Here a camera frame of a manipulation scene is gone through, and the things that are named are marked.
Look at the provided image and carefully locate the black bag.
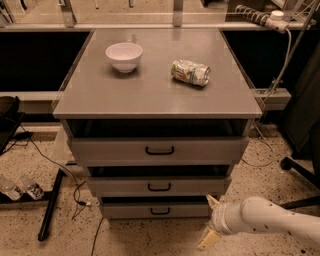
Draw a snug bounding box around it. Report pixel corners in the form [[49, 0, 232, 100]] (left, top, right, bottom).
[[0, 96, 24, 155]]

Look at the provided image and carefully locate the black office chair base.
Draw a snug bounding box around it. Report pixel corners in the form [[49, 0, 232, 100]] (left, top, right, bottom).
[[280, 123, 320, 209]]

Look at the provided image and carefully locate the right clear water bottle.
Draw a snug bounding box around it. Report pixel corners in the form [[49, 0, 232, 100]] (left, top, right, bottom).
[[20, 175, 44, 200]]

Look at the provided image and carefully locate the grey top drawer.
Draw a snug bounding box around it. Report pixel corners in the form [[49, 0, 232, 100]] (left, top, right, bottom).
[[69, 137, 249, 167]]

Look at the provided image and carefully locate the grey bottom drawer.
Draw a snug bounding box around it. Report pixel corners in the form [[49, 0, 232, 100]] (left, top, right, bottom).
[[100, 202, 211, 219]]

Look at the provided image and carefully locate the white power strip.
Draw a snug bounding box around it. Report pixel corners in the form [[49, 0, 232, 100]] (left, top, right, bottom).
[[235, 4, 290, 35]]

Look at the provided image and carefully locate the white bowl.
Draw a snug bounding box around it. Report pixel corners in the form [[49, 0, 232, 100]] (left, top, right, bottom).
[[105, 42, 143, 73]]

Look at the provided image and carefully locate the white power cable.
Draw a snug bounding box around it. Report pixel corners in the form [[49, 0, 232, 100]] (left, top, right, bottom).
[[241, 29, 293, 168]]

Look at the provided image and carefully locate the grey drawer cabinet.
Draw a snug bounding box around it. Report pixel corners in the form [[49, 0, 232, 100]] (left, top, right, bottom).
[[54, 29, 261, 207]]

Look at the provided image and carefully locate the grey middle drawer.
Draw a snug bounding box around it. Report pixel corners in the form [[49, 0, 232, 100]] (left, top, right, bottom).
[[88, 176, 231, 197]]

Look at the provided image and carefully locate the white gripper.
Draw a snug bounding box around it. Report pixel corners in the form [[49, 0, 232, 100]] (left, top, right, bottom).
[[198, 194, 244, 251]]

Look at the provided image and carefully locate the grey drawer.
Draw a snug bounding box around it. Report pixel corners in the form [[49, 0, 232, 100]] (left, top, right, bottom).
[[69, 137, 249, 167], [100, 202, 211, 219], [88, 176, 231, 197]]

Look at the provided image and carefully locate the black metal floor stand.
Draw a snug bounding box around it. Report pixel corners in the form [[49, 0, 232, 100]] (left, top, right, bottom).
[[0, 169, 66, 242]]

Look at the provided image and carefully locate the black floor cable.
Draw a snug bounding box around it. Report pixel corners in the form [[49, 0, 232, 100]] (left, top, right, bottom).
[[13, 123, 105, 256]]

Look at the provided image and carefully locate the left clear water bottle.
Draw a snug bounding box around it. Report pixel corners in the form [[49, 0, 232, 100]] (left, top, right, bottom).
[[0, 176, 23, 201]]

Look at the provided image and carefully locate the clear water bottle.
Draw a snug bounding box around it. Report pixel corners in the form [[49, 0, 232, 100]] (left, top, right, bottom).
[[20, 175, 44, 200], [0, 176, 23, 201]]

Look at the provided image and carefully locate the crushed soda can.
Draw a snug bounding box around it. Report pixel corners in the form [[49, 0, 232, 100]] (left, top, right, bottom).
[[171, 59, 210, 87]]

